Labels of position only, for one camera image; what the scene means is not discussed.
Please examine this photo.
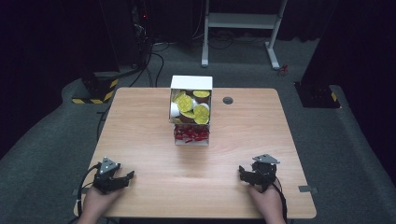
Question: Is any black floor cable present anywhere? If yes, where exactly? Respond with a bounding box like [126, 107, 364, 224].
[129, 50, 165, 89]

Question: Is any dark equipment rack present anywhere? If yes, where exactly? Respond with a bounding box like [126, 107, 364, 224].
[130, 0, 154, 68]

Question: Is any pile of yellow-lidded capsules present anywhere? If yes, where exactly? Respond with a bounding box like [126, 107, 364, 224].
[170, 89, 212, 125]

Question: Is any white metal stand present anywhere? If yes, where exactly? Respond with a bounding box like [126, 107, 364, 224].
[201, 0, 289, 71]

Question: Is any black yellow striped stand base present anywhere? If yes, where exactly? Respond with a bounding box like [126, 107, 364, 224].
[71, 71, 120, 105]

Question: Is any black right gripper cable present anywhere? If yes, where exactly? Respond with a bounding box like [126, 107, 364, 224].
[272, 175, 289, 224]

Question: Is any small red floor object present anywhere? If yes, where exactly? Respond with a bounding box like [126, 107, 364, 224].
[276, 63, 290, 77]

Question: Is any black stand base yellow mark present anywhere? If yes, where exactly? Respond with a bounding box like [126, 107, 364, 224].
[293, 80, 342, 109]

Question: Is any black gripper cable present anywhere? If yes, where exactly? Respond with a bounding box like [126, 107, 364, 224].
[272, 175, 289, 224]
[76, 163, 101, 218]

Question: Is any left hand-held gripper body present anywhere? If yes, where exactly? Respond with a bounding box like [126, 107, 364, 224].
[92, 156, 121, 196]

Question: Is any white two-tier storage box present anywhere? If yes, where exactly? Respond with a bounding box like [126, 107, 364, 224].
[168, 75, 214, 147]

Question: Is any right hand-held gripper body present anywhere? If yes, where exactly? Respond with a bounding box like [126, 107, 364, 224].
[250, 153, 281, 193]

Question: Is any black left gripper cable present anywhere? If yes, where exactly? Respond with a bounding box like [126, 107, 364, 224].
[76, 163, 101, 218]

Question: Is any person's right hand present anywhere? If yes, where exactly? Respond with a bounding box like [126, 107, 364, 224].
[247, 183, 285, 220]

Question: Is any person's left hand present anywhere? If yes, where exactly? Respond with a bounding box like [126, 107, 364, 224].
[83, 186, 123, 219]

